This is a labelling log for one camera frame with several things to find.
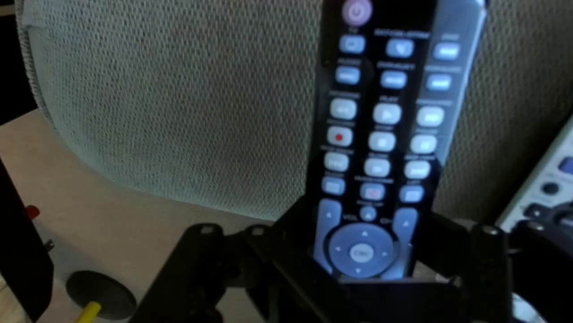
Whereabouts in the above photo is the yellow stick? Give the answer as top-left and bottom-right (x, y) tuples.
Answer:
(73, 300), (103, 323)

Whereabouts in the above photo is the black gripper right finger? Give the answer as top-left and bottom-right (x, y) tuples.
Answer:
(332, 212), (515, 323)

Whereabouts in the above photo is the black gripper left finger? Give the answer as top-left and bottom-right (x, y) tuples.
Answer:
(126, 203), (336, 323)

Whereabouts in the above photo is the black remote control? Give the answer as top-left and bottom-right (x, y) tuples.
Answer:
(304, 0), (488, 284)

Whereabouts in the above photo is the black box with red button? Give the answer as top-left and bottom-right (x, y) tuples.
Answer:
(0, 158), (55, 323)

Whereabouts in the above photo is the silver remote control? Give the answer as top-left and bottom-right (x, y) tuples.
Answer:
(494, 115), (573, 237)

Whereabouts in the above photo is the grey-green fabric sofa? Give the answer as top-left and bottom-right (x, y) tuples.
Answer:
(14, 0), (573, 230)

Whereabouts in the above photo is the dark round disc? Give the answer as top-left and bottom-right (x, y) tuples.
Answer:
(64, 270), (137, 322)

